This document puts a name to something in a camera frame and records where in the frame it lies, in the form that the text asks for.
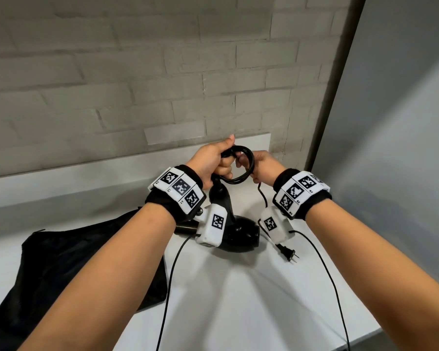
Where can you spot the person's right hand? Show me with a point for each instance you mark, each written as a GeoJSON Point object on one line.
{"type": "Point", "coordinates": [267, 168]}

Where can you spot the person's left hand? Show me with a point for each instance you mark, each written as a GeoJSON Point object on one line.
{"type": "Point", "coordinates": [208, 160]}

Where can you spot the black hair dryer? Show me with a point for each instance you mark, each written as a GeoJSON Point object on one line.
{"type": "Point", "coordinates": [245, 233]}

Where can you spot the black fabric pouch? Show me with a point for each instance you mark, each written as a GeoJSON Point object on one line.
{"type": "Point", "coordinates": [51, 270]}

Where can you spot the person's right forearm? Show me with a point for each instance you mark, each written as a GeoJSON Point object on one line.
{"type": "Point", "coordinates": [384, 270]}

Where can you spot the person's left forearm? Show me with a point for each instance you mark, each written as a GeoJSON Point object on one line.
{"type": "Point", "coordinates": [109, 285]}

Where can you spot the black wristband with marker tiles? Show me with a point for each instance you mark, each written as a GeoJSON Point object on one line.
{"type": "Point", "coordinates": [300, 191]}
{"type": "Point", "coordinates": [183, 188]}

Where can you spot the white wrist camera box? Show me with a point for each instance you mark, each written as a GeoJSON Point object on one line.
{"type": "Point", "coordinates": [214, 226]}
{"type": "Point", "coordinates": [276, 226]}

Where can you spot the dark corner post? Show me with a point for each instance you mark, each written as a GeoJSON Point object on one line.
{"type": "Point", "coordinates": [336, 76]}

